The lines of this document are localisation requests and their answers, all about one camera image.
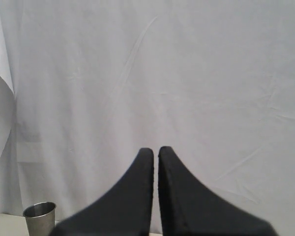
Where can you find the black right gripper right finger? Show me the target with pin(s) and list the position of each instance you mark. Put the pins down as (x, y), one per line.
(189, 208)

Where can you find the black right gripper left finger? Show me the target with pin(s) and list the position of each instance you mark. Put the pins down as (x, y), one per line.
(125, 210)

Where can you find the stainless steel cup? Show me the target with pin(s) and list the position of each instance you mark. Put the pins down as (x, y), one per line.
(40, 218)

